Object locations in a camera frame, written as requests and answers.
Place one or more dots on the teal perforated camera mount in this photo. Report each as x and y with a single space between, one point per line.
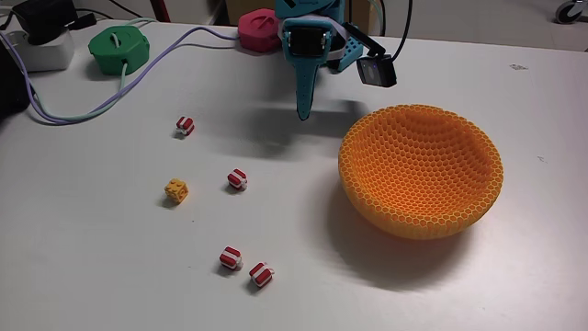
351 54

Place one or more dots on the black power plug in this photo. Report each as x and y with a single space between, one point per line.
43 18

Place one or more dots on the yellow studded cube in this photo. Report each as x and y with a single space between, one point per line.
176 190

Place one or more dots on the grey caster wheel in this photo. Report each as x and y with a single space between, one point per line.
569 10

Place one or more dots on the orange-yellow honeycomb basket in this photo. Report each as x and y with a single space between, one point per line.
420 174

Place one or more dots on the black bracket bar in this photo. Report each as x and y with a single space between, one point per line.
365 40

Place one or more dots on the black object at table edge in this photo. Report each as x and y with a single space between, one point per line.
11 83

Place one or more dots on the pink round plastic puck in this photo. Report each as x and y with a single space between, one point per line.
259 31

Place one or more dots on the red white striped cube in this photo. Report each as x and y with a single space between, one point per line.
237 179
185 125
262 274
230 258

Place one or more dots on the white power strip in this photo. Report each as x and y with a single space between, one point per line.
46 55

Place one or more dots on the black camera box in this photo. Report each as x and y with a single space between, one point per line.
377 71

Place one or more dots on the green round plastic puck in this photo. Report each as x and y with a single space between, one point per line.
119 53

